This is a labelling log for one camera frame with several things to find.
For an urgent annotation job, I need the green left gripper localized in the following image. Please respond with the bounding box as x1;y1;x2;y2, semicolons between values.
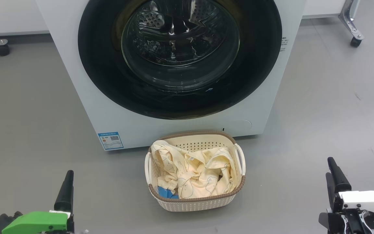
1;170;75;234

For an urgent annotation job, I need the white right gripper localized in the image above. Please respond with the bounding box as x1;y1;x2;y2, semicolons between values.
326;157;374;234

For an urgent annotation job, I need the pale yellow small-print garment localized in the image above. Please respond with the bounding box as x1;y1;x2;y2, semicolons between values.
151;140;191;199

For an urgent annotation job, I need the pale yellow bear-print garment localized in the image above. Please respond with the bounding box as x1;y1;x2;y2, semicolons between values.
174;147;238;199

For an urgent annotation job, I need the glass washing machine door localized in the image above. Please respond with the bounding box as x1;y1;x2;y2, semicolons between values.
78;0;283;120

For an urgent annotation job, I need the white front-load washing machine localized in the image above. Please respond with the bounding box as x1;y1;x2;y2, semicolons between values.
35;0;307;151

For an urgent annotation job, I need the blue energy label sticker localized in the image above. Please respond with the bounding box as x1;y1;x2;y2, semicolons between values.
97;131;124;150

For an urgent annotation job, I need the cream perforated laundry basket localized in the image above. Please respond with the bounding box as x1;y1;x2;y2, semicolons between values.
144;131;246;212

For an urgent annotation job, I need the white partition panel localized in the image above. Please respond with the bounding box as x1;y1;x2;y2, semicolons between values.
0;0;49;37
302;0;348;18

